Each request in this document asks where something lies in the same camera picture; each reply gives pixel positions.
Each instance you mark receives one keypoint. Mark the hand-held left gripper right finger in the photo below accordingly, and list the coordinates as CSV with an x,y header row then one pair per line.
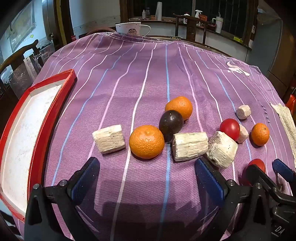
x,y
208,179

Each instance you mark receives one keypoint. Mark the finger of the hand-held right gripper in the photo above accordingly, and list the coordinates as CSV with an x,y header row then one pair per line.
x,y
283,168
254,172

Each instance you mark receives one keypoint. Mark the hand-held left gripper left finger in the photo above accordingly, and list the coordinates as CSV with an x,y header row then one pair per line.
x,y
84,183

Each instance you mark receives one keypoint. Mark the red tomato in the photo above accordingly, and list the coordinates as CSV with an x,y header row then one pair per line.
x,y
257,163
229,129

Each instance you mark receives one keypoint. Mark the large white sugarcane chunk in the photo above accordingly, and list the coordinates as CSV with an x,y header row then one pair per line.
x,y
189,146
222,149
108,139

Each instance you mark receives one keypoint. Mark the small orange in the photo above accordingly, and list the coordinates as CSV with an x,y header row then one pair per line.
x,y
260,134

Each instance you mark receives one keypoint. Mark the small white sugarcane chunk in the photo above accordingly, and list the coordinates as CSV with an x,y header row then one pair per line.
x,y
243,112
243,134

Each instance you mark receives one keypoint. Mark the dark purple passion fruit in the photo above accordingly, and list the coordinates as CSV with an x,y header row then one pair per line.
x,y
170,125

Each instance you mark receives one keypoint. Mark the large orange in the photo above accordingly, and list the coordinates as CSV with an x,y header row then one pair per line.
x,y
146,141
179,107

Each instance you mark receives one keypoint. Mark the red-rimmed white tray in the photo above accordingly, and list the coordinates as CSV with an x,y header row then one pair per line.
x,y
23,139

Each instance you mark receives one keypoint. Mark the white textured towel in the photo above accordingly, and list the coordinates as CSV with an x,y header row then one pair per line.
x,y
285,129

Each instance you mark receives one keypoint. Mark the orange plastic bag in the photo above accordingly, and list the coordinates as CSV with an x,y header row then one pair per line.
x,y
291,102

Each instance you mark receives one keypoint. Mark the purple striped cloth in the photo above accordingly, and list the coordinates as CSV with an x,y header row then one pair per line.
x,y
138,76

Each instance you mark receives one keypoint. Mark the grey refrigerator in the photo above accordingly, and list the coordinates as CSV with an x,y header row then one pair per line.
x,y
272,46

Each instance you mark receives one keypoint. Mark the small red can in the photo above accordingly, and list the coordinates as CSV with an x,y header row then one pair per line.
x,y
73,38

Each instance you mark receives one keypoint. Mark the round-backed wooden chair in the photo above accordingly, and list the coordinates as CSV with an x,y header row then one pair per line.
x,y
99,32

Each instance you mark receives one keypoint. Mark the white tumbler with straw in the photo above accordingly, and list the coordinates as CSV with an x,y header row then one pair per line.
x,y
219,24

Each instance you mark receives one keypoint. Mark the dark wooden chair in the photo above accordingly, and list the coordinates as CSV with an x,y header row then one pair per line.
x,y
192,27

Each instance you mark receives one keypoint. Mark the white cartoon mug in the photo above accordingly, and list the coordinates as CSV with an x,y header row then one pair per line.
x,y
129,29

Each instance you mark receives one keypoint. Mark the white spray bottle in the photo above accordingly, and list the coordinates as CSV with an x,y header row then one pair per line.
x,y
198,14

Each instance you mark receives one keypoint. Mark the white paper roll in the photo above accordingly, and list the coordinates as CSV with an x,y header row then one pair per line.
x,y
158,11

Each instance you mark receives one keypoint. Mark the wall poster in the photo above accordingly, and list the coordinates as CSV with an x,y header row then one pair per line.
x,y
22,25

